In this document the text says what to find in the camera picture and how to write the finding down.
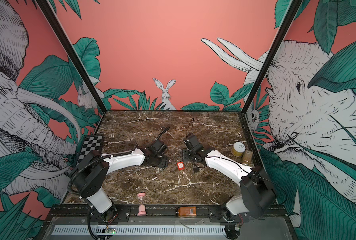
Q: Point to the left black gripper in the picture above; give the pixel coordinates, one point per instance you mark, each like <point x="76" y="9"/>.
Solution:
<point x="165" y="162"/>

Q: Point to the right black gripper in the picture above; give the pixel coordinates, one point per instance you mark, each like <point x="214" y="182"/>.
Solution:
<point x="191" y="156"/>

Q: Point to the red padlock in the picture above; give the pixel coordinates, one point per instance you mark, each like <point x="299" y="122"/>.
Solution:
<point x="180" y="166"/>

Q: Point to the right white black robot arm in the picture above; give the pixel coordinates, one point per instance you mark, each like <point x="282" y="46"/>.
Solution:
<point x="256" y="189"/>

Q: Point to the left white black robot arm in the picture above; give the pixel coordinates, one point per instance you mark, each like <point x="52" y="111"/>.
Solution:
<point x="88" y="177"/>

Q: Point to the pink hourglass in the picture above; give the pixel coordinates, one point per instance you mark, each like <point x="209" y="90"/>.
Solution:
<point x="142" y="207"/>

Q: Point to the orange rectangular box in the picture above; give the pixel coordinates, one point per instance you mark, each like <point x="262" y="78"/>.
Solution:
<point x="187" y="212"/>

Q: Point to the brown spice jar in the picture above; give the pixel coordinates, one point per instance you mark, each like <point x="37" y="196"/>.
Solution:
<point x="247" y="158"/>

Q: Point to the black white checkerboard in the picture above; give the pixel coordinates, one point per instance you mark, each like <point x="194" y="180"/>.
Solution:
<point x="91" y="143"/>

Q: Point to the white perforated rail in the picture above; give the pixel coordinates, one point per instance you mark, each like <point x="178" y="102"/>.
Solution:
<point x="123" y="230"/>

